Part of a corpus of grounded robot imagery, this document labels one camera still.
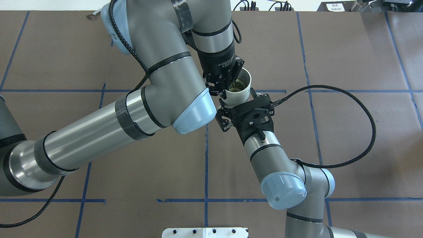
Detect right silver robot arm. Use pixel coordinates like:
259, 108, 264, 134
215, 85, 381, 238

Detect black braided right cable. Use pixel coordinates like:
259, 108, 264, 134
271, 85, 377, 169

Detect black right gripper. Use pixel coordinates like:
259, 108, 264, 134
215, 87, 264, 145

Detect white ribbed mug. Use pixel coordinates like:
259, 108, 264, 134
223, 68, 252, 108

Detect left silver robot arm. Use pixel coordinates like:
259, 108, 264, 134
1, 0, 237, 196

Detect silver reacher grabber tool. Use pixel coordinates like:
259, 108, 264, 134
86, 9, 101, 20

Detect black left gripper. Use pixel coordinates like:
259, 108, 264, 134
198, 45, 245, 97

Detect lemon slices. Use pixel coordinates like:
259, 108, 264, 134
229, 79, 247, 93

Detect white camera stand column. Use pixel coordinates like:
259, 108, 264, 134
162, 227, 249, 238

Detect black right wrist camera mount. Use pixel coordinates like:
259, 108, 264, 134
231, 94, 274, 144

